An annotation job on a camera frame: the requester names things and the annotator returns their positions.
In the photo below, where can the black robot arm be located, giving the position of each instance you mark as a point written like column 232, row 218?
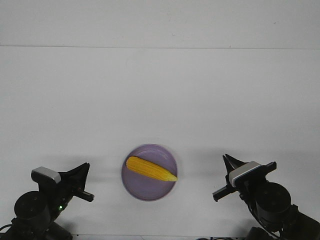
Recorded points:
column 268, row 202
column 36, row 211

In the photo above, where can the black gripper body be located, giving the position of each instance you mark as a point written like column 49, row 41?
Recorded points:
column 60, row 194
column 246, row 184

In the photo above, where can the purple round plate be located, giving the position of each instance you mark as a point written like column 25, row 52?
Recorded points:
column 143, row 187

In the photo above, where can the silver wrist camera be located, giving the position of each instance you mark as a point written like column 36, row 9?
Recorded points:
column 43, row 175
column 241, row 171

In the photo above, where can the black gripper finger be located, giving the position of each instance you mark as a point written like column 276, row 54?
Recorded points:
column 235, row 162
column 229, row 168
column 80, row 176
column 68, row 175

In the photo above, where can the yellow corn cob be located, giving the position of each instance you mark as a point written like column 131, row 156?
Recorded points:
column 149, row 169

